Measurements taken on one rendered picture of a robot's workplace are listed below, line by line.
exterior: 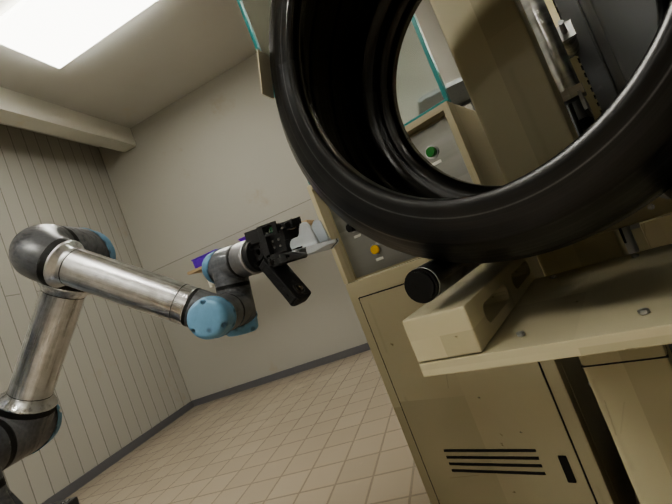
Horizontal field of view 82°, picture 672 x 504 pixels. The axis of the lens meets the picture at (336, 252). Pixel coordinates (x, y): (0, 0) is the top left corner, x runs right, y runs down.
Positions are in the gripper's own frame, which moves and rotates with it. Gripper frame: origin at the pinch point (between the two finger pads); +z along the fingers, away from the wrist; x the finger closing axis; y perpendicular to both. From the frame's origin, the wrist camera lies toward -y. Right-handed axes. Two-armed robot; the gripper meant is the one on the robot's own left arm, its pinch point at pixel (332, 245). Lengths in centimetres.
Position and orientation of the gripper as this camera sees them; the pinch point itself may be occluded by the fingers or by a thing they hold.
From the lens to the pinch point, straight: 67.6
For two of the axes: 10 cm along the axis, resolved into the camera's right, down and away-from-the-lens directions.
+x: 5.8, -1.9, 7.9
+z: 7.7, -1.9, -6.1
